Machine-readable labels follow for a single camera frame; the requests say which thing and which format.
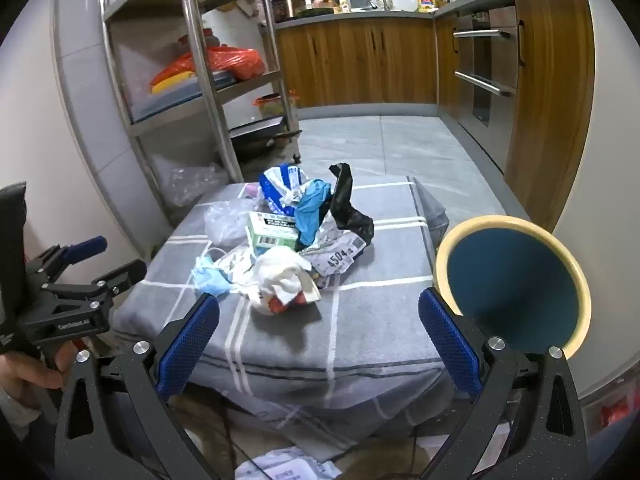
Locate blue face mask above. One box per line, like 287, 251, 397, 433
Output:
191, 255, 236, 297

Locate small clear plastic bag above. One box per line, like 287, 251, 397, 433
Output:
204, 199, 261, 247

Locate copper pot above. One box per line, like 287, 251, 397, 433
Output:
272, 0, 307, 22

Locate blue glove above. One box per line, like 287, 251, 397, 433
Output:
294, 179, 333, 248

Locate steel shelf rack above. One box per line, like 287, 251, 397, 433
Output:
97, 0, 303, 221

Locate small red packet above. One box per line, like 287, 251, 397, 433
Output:
597, 400, 631, 428

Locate white printed paper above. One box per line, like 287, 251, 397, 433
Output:
235, 447, 341, 480

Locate yellow plastic item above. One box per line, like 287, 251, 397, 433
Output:
151, 71, 201, 95

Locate orange plastic bag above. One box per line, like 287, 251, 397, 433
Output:
172, 46, 267, 82

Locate person's left hand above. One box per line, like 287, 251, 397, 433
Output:
0, 346, 77, 411

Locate wooden base cabinets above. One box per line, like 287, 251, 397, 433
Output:
275, 12, 461, 110

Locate large clear plastic bag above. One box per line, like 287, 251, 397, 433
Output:
160, 162, 231, 208

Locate tall wooden cabinet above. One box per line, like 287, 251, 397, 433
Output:
505, 0, 596, 233

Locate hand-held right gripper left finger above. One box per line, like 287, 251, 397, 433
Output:
54, 292, 236, 480

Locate dark wok pan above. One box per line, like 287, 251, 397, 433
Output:
230, 117, 303, 161

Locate stainless steel oven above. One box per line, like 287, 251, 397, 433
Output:
452, 5, 518, 161

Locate blue white plastic bag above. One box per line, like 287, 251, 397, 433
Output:
258, 164, 311, 216

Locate red white snack wrapper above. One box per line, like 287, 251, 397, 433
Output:
252, 282, 323, 317

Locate white tissue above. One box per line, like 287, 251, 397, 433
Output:
250, 247, 313, 311

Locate blue grey tray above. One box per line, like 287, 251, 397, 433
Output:
132, 72, 236, 122

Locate black plastic bag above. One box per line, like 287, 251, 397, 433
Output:
327, 162, 376, 246

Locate white refrigerator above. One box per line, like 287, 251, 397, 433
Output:
547, 0, 640, 406

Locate green white cardboard box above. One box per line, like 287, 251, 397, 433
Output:
245, 210, 301, 257

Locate blue cream-rimmed waste bin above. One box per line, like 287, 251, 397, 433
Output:
434, 215, 593, 356

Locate grey countertop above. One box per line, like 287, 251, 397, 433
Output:
274, 0, 586, 30

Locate grey checked blanket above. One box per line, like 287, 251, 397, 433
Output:
112, 175, 451, 453

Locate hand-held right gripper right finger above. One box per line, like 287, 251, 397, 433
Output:
417, 287, 588, 480

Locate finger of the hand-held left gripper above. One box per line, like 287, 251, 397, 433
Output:
27, 236, 108, 285
44, 259, 148, 311

